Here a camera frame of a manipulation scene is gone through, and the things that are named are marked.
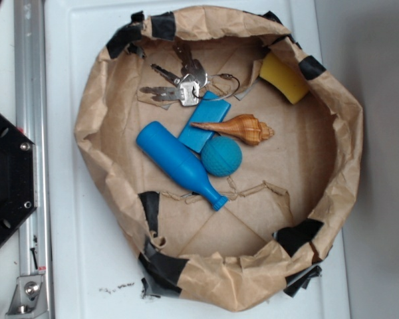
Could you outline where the blue plastic bottle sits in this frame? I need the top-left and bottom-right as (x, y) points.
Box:
(136, 122), (227, 211)

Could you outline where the yellow sponge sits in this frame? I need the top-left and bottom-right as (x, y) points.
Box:
(259, 52), (309, 104)

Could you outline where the aluminium frame rail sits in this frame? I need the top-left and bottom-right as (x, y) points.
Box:
(14, 1), (55, 318)

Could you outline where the brown spiral seashell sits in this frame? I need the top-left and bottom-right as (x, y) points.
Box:
(190, 114), (275, 146)

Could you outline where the silver key bunch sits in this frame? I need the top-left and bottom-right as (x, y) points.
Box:
(140, 42), (240, 107)

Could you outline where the metal corner bracket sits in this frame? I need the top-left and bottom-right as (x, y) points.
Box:
(6, 274), (48, 318)

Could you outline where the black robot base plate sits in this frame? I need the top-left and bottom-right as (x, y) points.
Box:
(0, 114), (36, 248)

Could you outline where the white tray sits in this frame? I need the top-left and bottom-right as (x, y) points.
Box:
(45, 1), (350, 318)

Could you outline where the brown paper bin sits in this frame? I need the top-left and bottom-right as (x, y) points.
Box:
(74, 5), (363, 312)

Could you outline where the blue dimpled ball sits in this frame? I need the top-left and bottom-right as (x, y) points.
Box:
(201, 136), (242, 177)

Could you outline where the blue rectangular block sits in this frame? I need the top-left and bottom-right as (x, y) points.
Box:
(178, 91), (231, 153)

